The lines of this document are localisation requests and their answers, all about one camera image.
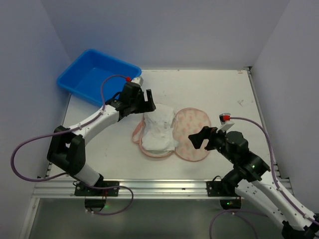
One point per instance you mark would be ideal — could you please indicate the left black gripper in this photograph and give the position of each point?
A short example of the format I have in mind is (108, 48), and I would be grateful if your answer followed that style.
(139, 100)

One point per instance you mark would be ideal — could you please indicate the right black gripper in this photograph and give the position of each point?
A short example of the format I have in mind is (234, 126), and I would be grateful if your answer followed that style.
(208, 139)

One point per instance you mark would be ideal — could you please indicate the white bra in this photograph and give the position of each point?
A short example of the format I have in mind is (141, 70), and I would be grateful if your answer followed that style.
(158, 130)

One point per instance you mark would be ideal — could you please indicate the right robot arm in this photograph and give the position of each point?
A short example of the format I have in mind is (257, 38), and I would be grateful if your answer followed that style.
(252, 179)

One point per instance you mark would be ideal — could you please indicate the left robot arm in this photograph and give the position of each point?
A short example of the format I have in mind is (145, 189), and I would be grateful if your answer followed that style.
(67, 149)

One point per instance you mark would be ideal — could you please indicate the blue plastic bin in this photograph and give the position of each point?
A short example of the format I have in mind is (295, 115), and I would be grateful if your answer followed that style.
(91, 71)

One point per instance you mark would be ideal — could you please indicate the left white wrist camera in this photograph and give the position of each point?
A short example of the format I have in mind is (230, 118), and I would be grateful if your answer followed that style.
(137, 80)

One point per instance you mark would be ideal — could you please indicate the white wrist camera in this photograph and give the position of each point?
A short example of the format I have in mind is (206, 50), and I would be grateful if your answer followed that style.
(137, 80)
(226, 122)

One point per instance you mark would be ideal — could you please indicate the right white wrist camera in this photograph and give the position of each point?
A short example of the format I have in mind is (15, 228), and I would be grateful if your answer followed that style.
(226, 122)

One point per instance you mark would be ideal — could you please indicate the right black base bracket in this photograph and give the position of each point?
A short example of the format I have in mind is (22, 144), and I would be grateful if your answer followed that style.
(229, 199)

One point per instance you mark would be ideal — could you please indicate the black base bracket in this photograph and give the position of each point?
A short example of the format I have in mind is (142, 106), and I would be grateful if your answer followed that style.
(229, 199)
(95, 199)

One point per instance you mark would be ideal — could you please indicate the aluminium mounting rail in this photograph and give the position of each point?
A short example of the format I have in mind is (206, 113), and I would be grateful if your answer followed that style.
(143, 189)

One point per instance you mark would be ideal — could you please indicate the left black base bracket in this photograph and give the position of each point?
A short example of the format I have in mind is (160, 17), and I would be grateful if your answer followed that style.
(95, 199)

